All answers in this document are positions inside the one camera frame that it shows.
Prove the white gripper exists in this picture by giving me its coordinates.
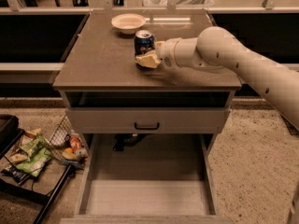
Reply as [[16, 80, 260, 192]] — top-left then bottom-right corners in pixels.
[[135, 38, 200, 69]]

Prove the blue pepsi can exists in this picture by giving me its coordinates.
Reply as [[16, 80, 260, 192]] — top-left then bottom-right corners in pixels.
[[134, 30, 154, 65]]

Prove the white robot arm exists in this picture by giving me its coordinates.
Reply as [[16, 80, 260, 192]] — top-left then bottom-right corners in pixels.
[[136, 27, 299, 127]]

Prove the grey drawer cabinet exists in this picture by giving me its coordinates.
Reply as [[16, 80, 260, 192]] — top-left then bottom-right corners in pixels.
[[54, 13, 241, 146]]

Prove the closed grey top drawer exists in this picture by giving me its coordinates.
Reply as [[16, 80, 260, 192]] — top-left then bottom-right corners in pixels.
[[65, 107, 230, 133]]

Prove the red snack can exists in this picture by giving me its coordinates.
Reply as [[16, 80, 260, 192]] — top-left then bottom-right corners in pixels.
[[69, 136, 81, 151]]

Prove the open grey middle drawer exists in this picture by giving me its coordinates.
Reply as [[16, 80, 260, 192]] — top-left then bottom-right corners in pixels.
[[60, 134, 234, 224]]

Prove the white paper bowl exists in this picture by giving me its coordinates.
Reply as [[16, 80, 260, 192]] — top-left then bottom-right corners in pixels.
[[111, 13, 146, 35]]

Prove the orange fruit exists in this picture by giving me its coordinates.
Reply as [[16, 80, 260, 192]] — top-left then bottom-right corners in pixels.
[[64, 147, 74, 154]]

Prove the light green snack bag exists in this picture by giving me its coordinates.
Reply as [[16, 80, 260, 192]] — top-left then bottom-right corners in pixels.
[[21, 135, 47, 158]]

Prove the black snack tray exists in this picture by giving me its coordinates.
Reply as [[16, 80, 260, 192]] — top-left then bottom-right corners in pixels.
[[0, 114, 75, 224]]

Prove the green chip bag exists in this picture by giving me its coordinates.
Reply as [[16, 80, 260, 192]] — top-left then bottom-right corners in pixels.
[[17, 156, 50, 177]]

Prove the dark blue snack bag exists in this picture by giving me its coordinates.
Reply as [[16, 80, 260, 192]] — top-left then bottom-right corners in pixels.
[[1, 166, 29, 185]]

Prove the black drawer handle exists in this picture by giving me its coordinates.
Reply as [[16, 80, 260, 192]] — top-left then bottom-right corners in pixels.
[[134, 122, 160, 131]]

